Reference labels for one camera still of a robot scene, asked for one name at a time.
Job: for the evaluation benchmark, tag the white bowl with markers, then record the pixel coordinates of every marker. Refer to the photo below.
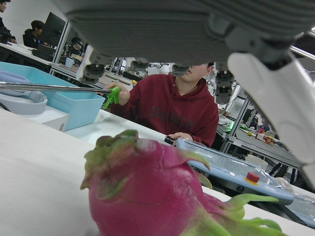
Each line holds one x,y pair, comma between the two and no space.
257,162

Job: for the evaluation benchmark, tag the small black remote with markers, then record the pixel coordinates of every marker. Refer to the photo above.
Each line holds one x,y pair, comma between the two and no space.
169,140

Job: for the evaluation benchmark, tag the person wearing headset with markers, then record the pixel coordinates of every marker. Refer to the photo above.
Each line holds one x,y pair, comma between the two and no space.
76,46

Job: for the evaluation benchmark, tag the red box on workbench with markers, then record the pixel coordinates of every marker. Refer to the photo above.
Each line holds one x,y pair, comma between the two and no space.
267,139

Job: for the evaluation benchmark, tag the seated person in dark hoodie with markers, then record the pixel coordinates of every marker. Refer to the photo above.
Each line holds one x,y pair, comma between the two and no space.
30,37

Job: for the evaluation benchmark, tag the light blue plastic bin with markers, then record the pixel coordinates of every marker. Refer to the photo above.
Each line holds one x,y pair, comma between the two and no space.
81,110

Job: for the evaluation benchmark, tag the black laptop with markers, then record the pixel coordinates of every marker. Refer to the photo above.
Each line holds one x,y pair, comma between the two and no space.
44,52

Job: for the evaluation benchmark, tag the left robot dexterous hand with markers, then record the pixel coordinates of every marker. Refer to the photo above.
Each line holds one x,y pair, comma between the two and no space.
152,27

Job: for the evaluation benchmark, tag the pale blue cup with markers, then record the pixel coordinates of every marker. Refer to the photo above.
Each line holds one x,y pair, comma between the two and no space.
69,62

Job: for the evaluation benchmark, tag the light blue teach pendant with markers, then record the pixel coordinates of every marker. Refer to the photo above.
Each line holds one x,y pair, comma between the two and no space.
226,167

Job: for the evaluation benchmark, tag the standing person in black jacket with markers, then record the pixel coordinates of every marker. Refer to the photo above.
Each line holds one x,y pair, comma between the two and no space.
3,24

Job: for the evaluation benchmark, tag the black computer monitor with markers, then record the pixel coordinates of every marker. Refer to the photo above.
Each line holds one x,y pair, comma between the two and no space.
53,27

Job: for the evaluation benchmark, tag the pink dragon fruit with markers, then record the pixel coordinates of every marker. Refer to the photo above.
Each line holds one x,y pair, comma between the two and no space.
152,191

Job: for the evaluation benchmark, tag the person in red hoodie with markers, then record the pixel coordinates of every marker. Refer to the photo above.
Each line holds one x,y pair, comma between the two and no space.
172,108

